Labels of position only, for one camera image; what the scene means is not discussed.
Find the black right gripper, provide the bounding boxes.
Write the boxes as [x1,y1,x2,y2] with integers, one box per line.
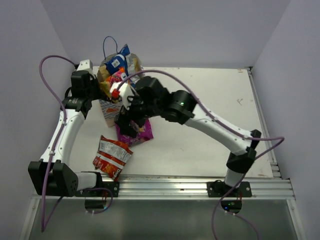
[113,89,160,139]

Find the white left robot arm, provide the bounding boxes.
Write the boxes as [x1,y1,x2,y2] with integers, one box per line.
[28,69,104,197]

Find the aluminium front rail frame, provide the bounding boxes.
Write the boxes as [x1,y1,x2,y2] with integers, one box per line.
[20,175,307,240]

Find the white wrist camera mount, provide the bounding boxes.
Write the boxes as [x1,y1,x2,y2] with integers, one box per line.
[110,82,137,110]
[75,59,93,75]

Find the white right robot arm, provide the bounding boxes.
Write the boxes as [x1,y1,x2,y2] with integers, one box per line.
[111,76,261,197]

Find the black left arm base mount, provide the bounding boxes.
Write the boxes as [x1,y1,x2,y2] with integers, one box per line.
[75,171,120,198]

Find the purple candy bag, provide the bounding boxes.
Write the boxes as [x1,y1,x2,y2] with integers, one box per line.
[115,118,154,147]

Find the blue Doritos bag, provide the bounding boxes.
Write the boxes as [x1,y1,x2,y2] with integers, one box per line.
[103,44,142,80]

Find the red Doritos bag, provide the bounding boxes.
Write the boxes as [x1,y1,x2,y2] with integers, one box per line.
[92,135,133,181]

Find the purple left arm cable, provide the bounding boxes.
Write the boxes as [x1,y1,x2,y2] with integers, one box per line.
[39,55,114,233]

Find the colourful Fox's candy bag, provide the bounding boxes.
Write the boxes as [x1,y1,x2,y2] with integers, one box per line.
[105,67,127,86]

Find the tan kraft snack bag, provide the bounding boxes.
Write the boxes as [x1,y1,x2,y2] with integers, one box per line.
[96,53,142,99]

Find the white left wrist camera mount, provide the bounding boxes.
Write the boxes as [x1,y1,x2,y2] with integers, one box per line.
[75,59,93,75]

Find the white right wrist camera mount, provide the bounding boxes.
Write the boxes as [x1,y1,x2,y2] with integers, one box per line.
[110,82,137,110]

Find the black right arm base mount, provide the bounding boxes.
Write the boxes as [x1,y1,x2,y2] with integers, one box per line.
[206,180,253,198]

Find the blue checkered paper bag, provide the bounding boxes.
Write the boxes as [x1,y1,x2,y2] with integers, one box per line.
[96,36,146,129]

